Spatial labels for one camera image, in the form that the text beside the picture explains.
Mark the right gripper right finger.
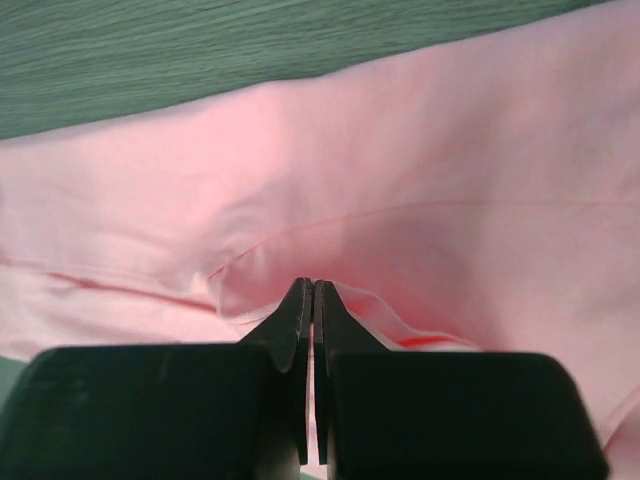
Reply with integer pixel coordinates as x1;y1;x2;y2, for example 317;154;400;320
313;281;610;480

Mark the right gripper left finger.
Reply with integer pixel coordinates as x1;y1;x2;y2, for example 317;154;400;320
1;278;313;479

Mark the light pink t shirt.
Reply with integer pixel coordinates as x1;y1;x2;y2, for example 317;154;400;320
1;1;639;479

